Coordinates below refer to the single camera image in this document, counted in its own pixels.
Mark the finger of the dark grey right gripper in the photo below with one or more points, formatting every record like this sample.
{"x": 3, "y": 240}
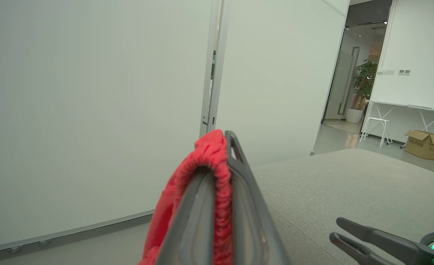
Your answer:
{"x": 356, "y": 254}
{"x": 386, "y": 241}

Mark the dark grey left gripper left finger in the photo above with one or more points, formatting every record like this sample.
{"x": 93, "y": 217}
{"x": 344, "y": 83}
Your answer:
{"x": 195, "y": 228}

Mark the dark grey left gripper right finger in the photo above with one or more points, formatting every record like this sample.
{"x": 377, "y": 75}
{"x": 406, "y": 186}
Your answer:
{"x": 250, "y": 221}

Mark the red sports jersey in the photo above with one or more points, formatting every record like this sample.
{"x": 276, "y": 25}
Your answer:
{"x": 173, "y": 206}

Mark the grey fabric sofa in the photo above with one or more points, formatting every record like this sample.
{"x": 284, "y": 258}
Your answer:
{"x": 349, "y": 184}

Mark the brown cardboard box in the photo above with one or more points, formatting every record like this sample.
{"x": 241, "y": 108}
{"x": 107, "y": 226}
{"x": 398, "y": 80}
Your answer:
{"x": 424, "y": 145}

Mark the white stool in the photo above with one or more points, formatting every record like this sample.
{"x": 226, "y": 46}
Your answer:
{"x": 378, "y": 120}

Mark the white plant pot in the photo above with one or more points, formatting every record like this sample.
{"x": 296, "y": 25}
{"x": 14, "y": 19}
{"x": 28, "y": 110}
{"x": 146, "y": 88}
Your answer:
{"x": 354, "y": 116}

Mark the white trestle table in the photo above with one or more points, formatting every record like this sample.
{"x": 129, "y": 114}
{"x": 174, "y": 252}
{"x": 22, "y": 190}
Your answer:
{"x": 397, "y": 105}

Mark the white partition panel behind sofa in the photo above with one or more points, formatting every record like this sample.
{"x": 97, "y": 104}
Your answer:
{"x": 276, "y": 73}

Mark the small metal panel glide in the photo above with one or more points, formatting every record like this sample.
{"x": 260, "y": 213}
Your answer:
{"x": 45, "y": 242}
{"x": 15, "y": 249}

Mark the wide white partition panel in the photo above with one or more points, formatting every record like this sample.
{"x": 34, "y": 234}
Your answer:
{"x": 92, "y": 110}

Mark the green potted plant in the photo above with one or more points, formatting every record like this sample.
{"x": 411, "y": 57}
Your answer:
{"x": 366, "y": 81}

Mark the frosted glass door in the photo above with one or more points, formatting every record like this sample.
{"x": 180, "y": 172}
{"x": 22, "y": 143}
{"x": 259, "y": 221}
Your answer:
{"x": 344, "y": 84}

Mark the white wall switch plate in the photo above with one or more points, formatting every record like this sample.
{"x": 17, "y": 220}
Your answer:
{"x": 404, "y": 72}
{"x": 388, "y": 71}

